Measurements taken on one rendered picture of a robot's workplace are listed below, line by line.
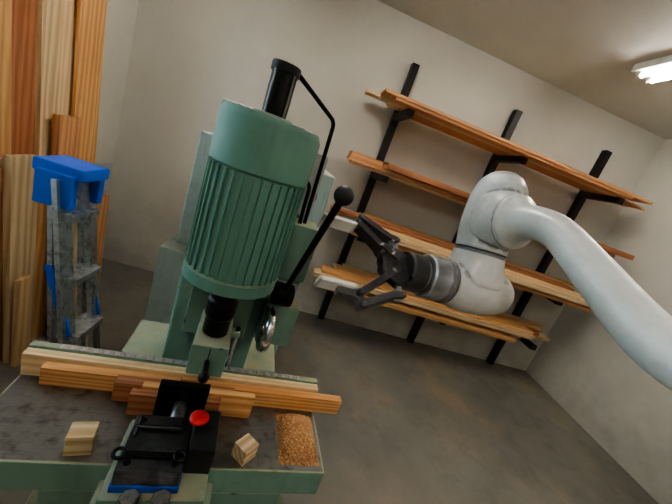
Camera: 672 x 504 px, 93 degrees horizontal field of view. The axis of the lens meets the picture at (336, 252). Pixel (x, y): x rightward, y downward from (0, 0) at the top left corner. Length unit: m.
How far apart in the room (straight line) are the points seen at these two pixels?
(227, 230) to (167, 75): 2.61
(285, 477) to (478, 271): 0.55
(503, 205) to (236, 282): 0.49
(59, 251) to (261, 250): 1.03
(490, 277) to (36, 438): 0.83
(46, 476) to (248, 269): 0.45
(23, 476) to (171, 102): 2.67
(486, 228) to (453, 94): 2.58
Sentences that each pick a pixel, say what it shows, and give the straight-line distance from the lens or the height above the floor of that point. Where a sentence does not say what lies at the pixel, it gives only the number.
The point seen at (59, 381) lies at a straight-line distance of 0.85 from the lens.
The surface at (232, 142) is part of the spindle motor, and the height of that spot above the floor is 1.45.
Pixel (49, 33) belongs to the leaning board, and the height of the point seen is 1.57.
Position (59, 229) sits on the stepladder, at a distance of 1.47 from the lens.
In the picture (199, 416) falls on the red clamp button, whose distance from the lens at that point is 0.63.
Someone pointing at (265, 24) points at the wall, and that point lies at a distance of 3.03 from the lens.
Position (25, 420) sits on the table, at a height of 0.90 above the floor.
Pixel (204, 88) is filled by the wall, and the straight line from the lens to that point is 3.01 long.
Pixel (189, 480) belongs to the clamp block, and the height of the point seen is 0.96.
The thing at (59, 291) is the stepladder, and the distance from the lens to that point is 1.55.
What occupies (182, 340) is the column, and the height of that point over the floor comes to 0.91.
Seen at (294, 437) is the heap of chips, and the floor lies 0.93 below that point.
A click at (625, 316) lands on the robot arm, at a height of 1.43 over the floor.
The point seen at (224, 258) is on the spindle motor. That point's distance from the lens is 0.57.
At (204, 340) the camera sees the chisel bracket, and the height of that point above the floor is 1.07.
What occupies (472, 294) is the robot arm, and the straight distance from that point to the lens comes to 0.67.
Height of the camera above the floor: 1.48
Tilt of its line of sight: 15 degrees down
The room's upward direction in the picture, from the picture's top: 20 degrees clockwise
